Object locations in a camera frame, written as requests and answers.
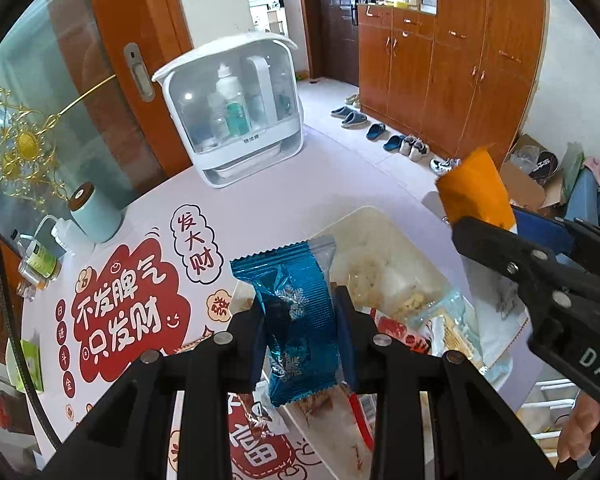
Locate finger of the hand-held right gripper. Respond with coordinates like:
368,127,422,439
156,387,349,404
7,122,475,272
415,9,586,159
452,216,586,316
511,205,600,267

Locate mint green canister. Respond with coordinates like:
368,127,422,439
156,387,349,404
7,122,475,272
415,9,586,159
69,182,123,243

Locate green label bottle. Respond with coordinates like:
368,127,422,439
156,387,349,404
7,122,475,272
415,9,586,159
12,230,61,281

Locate wooden cabinet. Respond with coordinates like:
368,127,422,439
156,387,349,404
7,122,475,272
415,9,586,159
357,0,551,166

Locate wooden sliding door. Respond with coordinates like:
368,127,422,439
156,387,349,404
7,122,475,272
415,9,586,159
85,0,193,176

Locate white storage box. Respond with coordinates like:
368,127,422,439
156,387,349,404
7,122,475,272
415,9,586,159
151,30,306,188

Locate blue foil snack packet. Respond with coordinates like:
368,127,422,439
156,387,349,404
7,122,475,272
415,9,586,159
230,235,353,408

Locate black cable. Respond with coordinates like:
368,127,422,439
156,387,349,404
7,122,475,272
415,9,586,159
0,205,63,446

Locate pale puffed snack packet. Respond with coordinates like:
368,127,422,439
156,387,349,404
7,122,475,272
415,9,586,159
347,255,396,306

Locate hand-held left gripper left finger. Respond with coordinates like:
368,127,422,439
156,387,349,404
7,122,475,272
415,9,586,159
40,300,281,480

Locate white chair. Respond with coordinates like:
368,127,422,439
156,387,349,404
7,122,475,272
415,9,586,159
517,377,581,456

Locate gold flower ornament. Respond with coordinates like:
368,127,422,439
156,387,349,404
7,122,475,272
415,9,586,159
0,72,118,211

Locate clear plastic container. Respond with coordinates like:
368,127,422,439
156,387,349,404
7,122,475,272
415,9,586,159
227,205,531,480

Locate white squeeze bottle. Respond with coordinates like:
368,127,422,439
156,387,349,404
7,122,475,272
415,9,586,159
32,215,76,256

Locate cardboard box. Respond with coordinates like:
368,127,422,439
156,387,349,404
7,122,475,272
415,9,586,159
500,132,568,211

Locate small glass jar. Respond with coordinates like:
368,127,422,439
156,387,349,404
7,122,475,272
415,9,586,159
17,280,48,303

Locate blue cloth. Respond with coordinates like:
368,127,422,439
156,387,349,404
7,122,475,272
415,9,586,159
565,152,600,233

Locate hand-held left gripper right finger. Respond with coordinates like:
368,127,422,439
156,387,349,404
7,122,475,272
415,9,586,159
330,285,561,480

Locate row of shoes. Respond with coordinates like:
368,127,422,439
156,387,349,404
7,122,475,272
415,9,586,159
330,94,462,175

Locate dark entrance door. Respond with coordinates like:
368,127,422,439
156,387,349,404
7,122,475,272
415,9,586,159
300,0,361,86

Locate person's right hand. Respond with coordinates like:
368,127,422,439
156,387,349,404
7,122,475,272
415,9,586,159
557,392,600,466

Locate red and white snack packet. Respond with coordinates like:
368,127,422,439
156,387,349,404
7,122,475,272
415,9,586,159
372,310,433,356

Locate teal and white bottle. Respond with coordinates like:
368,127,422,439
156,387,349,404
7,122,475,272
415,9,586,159
225,100,253,138

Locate clear sliced bread packet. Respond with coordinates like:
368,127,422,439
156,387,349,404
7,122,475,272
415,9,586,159
405,287,486,366

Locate orange and white snack packet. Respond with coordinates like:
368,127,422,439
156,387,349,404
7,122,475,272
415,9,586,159
437,146,531,366

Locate white capped bottle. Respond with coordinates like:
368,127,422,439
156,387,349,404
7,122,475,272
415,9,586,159
215,62,238,111

